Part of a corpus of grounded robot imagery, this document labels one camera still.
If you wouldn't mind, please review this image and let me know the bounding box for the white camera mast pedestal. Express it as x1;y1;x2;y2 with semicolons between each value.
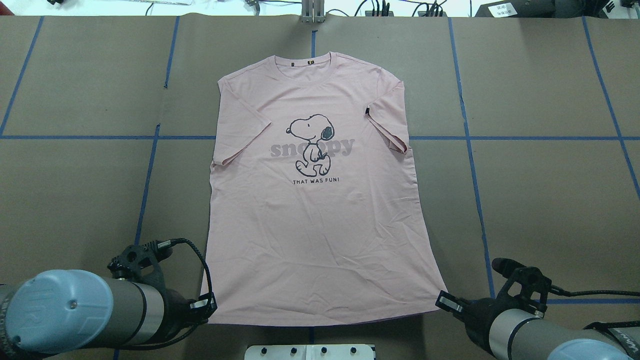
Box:
244;343;377;360

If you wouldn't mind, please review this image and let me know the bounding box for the black box white label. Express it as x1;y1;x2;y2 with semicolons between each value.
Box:
473;0;556;18

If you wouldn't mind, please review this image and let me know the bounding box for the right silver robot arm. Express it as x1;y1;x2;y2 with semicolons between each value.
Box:
435;291;639;360

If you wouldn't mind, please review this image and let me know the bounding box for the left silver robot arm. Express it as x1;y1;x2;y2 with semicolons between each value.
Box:
1;269;217;360

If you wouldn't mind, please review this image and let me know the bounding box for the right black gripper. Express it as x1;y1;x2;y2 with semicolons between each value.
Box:
435;290;515;353

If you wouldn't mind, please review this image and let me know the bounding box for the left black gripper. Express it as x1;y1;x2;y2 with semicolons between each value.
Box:
160;289;218;341

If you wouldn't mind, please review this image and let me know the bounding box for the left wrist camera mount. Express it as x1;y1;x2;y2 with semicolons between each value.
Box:
107;241;173;289

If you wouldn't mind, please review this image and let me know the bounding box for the aluminium frame post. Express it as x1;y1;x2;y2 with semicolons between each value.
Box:
300;0;326;24

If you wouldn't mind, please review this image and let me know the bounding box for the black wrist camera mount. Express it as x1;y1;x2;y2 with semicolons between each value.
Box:
491;258;553;318

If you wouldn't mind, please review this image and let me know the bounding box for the pink Snoopy t-shirt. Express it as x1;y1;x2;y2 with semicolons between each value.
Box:
205;52;446;327

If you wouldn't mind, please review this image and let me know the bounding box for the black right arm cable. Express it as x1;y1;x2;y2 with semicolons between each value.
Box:
550;285;640;298

